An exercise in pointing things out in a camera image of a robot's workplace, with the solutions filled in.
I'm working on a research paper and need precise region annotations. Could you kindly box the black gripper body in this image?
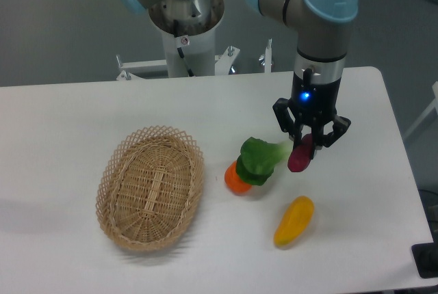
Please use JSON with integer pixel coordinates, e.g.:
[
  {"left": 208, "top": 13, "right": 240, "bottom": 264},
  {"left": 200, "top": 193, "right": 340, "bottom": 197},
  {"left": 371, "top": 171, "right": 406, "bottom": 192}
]
[{"left": 289, "top": 73, "right": 341, "bottom": 131}]

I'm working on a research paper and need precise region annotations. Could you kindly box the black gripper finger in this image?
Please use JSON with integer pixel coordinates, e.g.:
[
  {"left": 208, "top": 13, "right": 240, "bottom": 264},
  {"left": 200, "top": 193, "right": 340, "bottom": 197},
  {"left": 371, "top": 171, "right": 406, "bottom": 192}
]
[
  {"left": 272, "top": 98, "right": 302, "bottom": 150},
  {"left": 310, "top": 115, "right": 351, "bottom": 160}
]

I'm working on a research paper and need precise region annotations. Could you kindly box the purple sweet potato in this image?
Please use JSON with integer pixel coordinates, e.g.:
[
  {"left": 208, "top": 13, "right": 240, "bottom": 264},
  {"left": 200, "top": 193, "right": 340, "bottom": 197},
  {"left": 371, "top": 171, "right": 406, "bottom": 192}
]
[{"left": 287, "top": 133, "right": 313, "bottom": 172}]

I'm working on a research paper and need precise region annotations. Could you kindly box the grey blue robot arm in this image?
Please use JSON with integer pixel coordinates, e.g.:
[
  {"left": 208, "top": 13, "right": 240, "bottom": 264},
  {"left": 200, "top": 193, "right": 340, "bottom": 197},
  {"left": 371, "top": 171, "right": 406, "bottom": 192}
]
[{"left": 121, "top": 0, "right": 358, "bottom": 159}]

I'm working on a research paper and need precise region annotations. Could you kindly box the woven wicker basket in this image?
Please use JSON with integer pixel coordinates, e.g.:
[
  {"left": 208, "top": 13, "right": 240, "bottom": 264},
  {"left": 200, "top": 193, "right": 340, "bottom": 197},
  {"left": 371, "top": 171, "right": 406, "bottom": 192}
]
[{"left": 96, "top": 126, "right": 204, "bottom": 252}]

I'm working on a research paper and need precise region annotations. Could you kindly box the green leafy vegetable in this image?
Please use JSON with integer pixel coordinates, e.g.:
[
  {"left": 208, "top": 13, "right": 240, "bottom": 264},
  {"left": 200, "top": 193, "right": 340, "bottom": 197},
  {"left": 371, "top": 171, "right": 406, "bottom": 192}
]
[{"left": 235, "top": 137, "right": 293, "bottom": 186}]

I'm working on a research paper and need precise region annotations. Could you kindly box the orange round fruit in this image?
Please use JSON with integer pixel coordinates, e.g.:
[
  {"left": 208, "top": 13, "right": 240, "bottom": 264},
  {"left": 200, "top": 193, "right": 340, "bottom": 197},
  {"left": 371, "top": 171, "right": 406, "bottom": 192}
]
[{"left": 224, "top": 161, "right": 252, "bottom": 194}]

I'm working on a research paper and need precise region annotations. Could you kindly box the yellow mango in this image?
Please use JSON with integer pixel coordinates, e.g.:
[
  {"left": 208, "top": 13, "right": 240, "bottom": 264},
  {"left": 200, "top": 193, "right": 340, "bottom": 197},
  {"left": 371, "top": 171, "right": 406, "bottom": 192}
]
[{"left": 273, "top": 196, "right": 315, "bottom": 247}]

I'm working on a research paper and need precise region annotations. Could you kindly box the black device at table edge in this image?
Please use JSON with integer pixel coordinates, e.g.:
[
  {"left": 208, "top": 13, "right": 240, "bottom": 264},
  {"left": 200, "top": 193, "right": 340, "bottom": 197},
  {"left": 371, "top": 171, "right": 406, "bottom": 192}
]
[{"left": 411, "top": 243, "right": 437, "bottom": 279}]

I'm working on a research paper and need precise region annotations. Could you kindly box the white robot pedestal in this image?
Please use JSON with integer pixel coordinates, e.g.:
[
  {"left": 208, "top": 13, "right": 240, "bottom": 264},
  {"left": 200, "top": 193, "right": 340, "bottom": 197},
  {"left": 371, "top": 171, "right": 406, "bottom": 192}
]
[{"left": 149, "top": 0, "right": 224, "bottom": 58}]

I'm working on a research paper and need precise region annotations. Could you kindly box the black cable on pedestal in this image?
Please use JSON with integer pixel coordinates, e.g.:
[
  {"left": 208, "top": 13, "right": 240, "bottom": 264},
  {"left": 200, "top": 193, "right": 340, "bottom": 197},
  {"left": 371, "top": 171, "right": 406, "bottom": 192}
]
[{"left": 172, "top": 19, "right": 195, "bottom": 78}]

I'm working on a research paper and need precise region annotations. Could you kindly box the white metal base frame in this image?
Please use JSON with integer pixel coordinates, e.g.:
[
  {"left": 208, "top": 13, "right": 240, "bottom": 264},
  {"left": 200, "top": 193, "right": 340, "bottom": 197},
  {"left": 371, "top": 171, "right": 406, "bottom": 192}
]
[{"left": 115, "top": 38, "right": 276, "bottom": 81}]

